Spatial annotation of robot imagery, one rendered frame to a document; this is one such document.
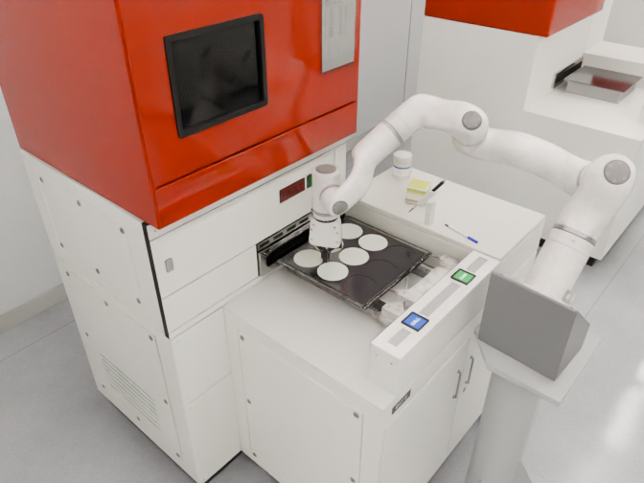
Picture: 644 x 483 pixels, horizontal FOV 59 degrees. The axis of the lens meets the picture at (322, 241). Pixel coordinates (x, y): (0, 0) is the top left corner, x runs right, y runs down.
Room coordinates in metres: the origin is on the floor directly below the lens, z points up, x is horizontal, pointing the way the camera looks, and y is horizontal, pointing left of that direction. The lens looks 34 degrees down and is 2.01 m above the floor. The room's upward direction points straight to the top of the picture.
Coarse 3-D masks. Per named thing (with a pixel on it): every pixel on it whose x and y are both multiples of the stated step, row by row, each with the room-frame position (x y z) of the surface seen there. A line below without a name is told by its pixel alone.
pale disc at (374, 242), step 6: (372, 234) 1.67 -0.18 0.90; (360, 240) 1.63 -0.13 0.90; (366, 240) 1.63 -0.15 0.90; (372, 240) 1.63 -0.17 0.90; (378, 240) 1.63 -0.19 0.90; (384, 240) 1.63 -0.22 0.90; (366, 246) 1.59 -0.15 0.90; (372, 246) 1.59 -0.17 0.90; (378, 246) 1.59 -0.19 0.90; (384, 246) 1.59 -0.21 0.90
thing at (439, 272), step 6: (432, 270) 1.48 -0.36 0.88; (438, 270) 1.48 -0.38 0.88; (444, 270) 1.48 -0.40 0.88; (426, 276) 1.45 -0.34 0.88; (432, 276) 1.45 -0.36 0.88; (438, 276) 1.45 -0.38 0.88; (420, 282) 1.42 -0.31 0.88; (426, 282) 1.42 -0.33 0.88; (432, 282) 1.42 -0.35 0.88; (414, 288) 1.39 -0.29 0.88; (420, 288) 1.39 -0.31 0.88; (426, 288) 1.39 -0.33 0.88; (420, 294) 1.36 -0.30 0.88; (402, 306) 1.31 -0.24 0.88; (384, 318) 1.25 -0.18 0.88; (384, 324) 1.25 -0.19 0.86
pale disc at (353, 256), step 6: (342, 252) 1.56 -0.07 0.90; (348, 252) 1.56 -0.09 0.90; (354, 252) 1.56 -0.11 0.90; (360, 252) 1.56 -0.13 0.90; (366, 252) 1.56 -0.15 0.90; (342, 258) 1.52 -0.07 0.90; (348, 258) 1.52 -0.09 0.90; (354, 258) 1.52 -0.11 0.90; (360, 258) 1.52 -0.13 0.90; (366, 258) 1.52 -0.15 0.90; (354, 264) 1.49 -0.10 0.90
